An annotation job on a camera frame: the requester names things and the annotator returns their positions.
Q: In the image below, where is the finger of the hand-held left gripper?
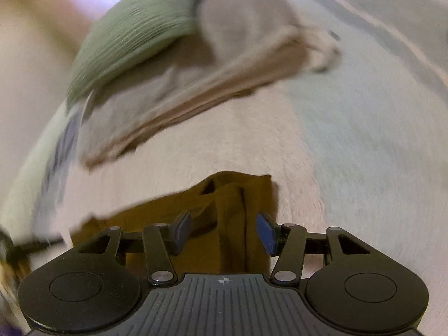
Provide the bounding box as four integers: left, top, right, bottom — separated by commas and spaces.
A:
13, 237, 64, 253

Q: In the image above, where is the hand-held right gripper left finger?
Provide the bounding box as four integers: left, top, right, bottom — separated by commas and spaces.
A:
75, 211, 193, 286

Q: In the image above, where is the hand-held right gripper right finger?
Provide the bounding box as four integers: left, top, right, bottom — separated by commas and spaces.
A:
256, 212, 374, 285

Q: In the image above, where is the brown garment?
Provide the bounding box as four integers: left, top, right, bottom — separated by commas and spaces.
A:
69, 171, 279, 276

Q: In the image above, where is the beige garment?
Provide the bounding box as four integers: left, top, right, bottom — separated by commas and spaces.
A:
76, 0, 342, 173

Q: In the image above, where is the green ribbed pillow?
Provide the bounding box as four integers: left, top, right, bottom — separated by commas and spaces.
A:
66, 0, 204, 107

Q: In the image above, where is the grey striped bed sheet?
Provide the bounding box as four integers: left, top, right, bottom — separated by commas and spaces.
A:
41, 0, 448, 204

